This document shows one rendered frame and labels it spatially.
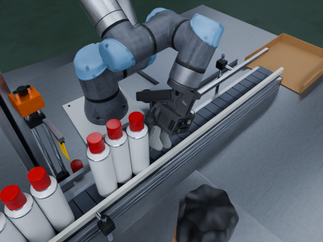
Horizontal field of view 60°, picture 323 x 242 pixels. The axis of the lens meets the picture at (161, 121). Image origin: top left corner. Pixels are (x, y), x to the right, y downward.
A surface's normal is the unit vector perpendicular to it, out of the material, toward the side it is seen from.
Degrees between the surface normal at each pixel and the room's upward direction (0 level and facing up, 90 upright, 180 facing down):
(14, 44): 0
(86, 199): 0
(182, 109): 60
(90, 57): 11
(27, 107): 90
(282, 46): 0
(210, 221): 17
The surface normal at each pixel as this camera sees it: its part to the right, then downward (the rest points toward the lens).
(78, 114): -0.06, -0.69
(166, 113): -0.63, 0.08
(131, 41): 0.39, -0.14
